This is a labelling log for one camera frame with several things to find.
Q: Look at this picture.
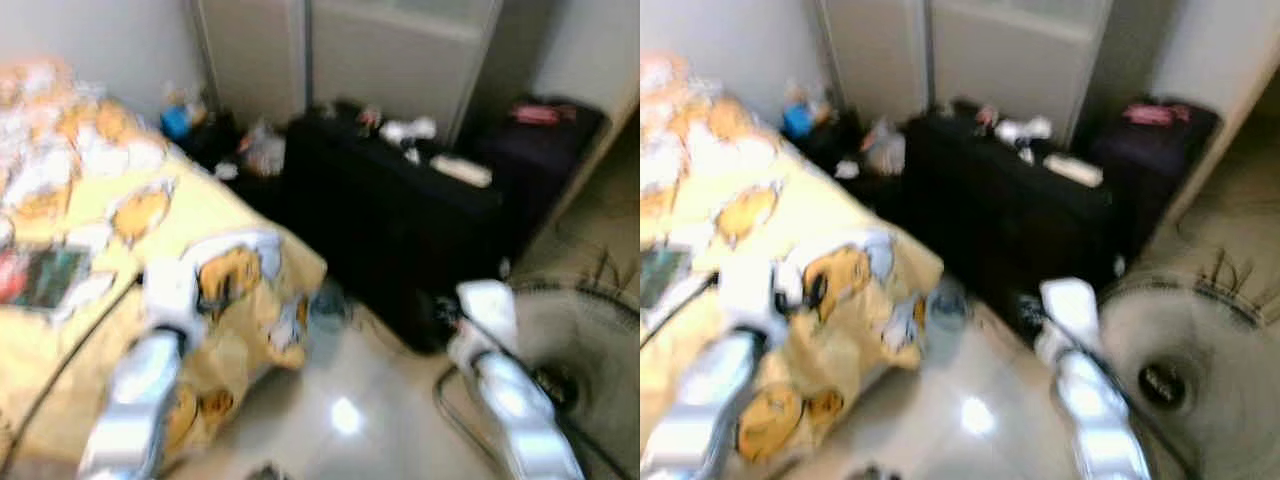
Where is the dark red-green cover book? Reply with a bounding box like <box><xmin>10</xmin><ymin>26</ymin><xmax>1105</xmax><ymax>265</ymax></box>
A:
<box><xmin>0</xmin><ymin>245</ymin><xmax>93</xmax><ymax>313</ymax></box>
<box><xmin>640</xmin><ymin>245</ymin><xmax>693</xmax><ymax>311</ymax></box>

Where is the yellow cartoon egg blanket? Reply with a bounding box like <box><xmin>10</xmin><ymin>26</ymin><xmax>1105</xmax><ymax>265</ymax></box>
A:
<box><xmin>640</xmin><ymin>50</ymin><xmax>947</xmax><ymax>469</ymax></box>
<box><xmin>0</xmin><ymin>58</ymin><xmax>328</xmax><ymax>463</ymax></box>

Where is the white round floor fan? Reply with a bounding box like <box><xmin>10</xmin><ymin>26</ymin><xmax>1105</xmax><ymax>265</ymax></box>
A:
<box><xmin>500</xmin><ymin>268</ymin><xmax>641</xmax><ymax>480</ymax></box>
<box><xmin>1095</xmin><ymin>262</ymin><xmax>1280</xmax><ymax>480</ymax></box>

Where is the dark purple bag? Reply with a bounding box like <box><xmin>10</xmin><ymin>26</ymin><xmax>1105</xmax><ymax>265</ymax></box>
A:
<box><xmin>474</xmin><ymin>95</ymin><xmax>608</xmax><ymax>256</ymax></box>
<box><xmin>1088</xmin><ymin>95</ymin><xmax>1223</xmax><ymax>256</ymax></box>

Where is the pink flat item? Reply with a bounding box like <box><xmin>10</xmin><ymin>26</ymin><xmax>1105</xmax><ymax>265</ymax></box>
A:
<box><xmin>512</xmin><ymin>102</ymin><xmax>578</xmax><ymax>127</ymax></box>
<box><xmin>1122</xmin><ymin>102</ymin><xmax>1193</xmax><ymax>127</ymax></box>

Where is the flat white box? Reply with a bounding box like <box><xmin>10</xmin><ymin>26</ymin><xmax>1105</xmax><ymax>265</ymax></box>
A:
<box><xmin>1042</xmin><ymin>152</ymin><xmax>1104</xmax><ymax>188</ymax></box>
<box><xmin>430</xmin><ymin>152</ymin><xmax>494</xmax><ymax>189</ymax></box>

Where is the small blue object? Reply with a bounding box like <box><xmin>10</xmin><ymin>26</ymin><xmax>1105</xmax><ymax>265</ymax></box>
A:
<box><xmin>782</xmin><ymin>96</ymin><xmax>827</xmax><ymax>139</ymax></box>
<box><xmin>160</xmin><ymin>98</ymin><xmax>207</xmax><ymax>142</ymax></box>

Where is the large black suitcase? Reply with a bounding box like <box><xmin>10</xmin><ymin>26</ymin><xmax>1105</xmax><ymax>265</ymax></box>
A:
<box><xmin>900</xmin><ymin>108</ymin><xmax>1118</xmax><ymax>343</ymax></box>
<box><xmin>283</xmin><ymin>108</ymin><xmax>507</xmax><ymax>353</ymax></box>

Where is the crumpled white cloth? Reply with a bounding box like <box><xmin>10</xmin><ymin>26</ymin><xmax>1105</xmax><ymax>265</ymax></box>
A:
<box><xmin>995</xmin><ymin>115</ymin><xmax>1053</xmax><ymax>146</ymax></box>
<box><xmin>380</xmin><ymin>116</ymin><xmax>439</xmax><ymax>147</ymax></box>

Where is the crumpled clear plastic bag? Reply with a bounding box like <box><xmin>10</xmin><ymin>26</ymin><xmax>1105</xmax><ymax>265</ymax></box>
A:
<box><xmin>862</xmin><ymin>118</ymin><xmax>907</xmax><ymax>177</ymax></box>
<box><xmin>240</xmin><ymin>120</ymin><xmax>287</xmax><ymax>178</ymax></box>

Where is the white panel door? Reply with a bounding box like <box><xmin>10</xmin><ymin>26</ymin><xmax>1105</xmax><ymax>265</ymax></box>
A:
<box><xmin>813</xmin><ymin>0</ymin><xmax>1113</xmax><ymax>133</ymax></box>
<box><xmin>193</xmin><ymin>0</ymin><xmax>503</xmax><ymax>136</ymax></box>

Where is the clear plastic bottle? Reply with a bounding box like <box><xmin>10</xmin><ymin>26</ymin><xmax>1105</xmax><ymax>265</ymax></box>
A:
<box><xmin>305</xmin><ymin>280</ymin><xmax>352</xmax><ymax>338</ymax></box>
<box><xmin>925</xmin><ymin>278</ymin><xmax>971</xmax><ymax>339</ymax></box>

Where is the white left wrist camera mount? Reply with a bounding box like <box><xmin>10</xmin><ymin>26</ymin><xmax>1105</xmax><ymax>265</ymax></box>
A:
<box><xmin>140</xmin><ymin>257</ymin><xmax>207</xmax><ymax>333</ymax></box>
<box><xmin>714</xmin><ymin>254</ymin><xmax>793</xmax><ymax>337</ymax></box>

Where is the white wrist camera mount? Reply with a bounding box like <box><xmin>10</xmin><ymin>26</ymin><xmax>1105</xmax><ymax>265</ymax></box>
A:
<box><xmin>1034</xmin><ymin>277</ymin><xmax>1107</xmax><ymax>367</ymax></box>
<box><xmin>448</xmin><ymin>280</ymin><xmax>521</xmax><ymax>367</ymax></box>
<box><xmin>714</xmin><ymin>254</ymin><xmax>793</xmax><ymax>337</ymax></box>
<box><xmin>140</xmin><ymin>257</ymin><xmax>207</xmax><ymax>333</ymax></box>

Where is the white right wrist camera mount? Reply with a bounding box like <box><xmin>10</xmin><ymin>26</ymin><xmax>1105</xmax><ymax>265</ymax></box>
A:
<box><xmin>1034</xmin><ymin>277</ymin><xmax>1107</xmax><ymax>367</ymax></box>
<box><xmin>448</xmin><ymin>280</ymin><xmax>521</xmax><ymax>367</ymax></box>

